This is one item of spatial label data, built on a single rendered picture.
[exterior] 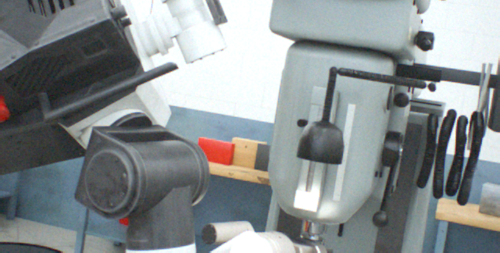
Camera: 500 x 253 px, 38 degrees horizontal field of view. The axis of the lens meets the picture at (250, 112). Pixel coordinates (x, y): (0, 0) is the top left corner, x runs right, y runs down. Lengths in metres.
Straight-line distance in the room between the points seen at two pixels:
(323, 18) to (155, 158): 0.47
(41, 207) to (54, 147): 5.55
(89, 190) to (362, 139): 0.54
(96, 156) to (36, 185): 5.68
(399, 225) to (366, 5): 0.66
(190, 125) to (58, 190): 1.33
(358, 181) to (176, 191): 0.45
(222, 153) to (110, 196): 4.35
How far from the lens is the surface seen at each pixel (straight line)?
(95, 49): 0.91
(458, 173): 1.55
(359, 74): 1.15
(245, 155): 5.27
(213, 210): 5.91
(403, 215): 1.74
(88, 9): 0.88
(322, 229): 1.38
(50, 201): 6.53
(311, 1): 1.26
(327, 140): 1.11
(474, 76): 1.64
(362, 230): 1.76
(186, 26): 1.06
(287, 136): 1.30
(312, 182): 1.25
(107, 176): 0.90
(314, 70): 1.29
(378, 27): 1.24
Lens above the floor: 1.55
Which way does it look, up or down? 3 degrees down
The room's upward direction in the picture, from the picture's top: 9 degrees clockwise
